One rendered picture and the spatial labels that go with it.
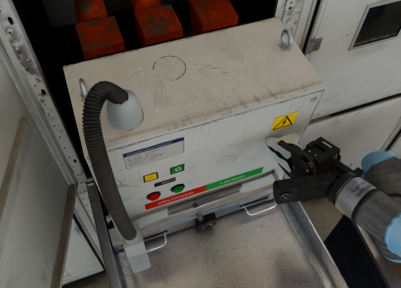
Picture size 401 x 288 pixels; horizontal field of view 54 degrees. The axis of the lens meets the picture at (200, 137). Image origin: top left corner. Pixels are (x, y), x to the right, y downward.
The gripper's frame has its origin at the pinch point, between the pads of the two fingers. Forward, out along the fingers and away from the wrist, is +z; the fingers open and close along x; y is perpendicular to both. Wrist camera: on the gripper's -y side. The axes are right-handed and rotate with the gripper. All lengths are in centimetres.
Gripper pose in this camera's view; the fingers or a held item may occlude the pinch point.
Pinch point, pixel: (267, 144)
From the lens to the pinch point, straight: 89.2
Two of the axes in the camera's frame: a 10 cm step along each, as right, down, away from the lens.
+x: -1.4, -7.3, -6.6
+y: 8.1, -4.7, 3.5
